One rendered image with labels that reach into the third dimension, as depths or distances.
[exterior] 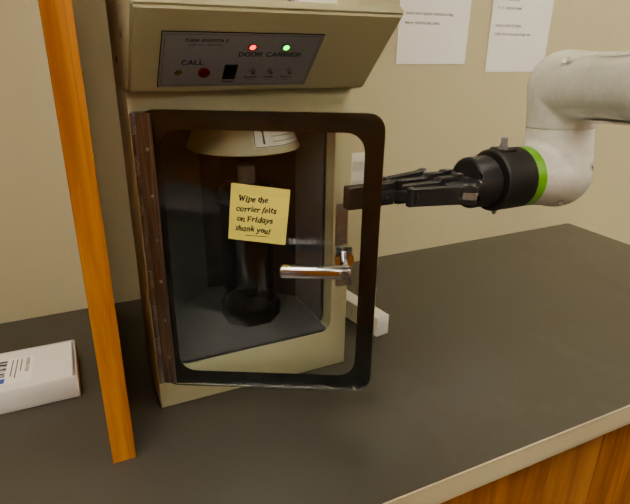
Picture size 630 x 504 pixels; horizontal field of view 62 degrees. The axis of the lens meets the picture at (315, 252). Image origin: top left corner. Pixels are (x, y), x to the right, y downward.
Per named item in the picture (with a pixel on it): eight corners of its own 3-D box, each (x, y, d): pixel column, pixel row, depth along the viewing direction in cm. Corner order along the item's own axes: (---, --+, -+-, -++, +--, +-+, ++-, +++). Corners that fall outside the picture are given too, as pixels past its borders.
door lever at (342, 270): (283, 266, 71) (282, 248, 70) (353, 268, 71) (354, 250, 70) (278, 283, 66) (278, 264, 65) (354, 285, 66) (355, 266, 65)
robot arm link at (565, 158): (603, 208, 84) (547, 196, 93) (616, 127, 80) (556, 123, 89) (539, 219, 78) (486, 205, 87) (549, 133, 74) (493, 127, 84)
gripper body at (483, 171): (469, 150, 81) (420, 154, 77) (510, 161, 74) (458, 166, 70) (464, 197, 84) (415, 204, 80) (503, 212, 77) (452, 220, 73)
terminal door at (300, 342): (166, 381, 79) (137, 108, 65) (369, 388, 79) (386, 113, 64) (165, 384, 79) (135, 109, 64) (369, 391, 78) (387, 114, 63)
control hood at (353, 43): (123, 91, 64) (113, 0, 60) (356, 86, 77) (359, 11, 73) (137, 100, 54) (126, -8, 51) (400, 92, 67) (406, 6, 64)
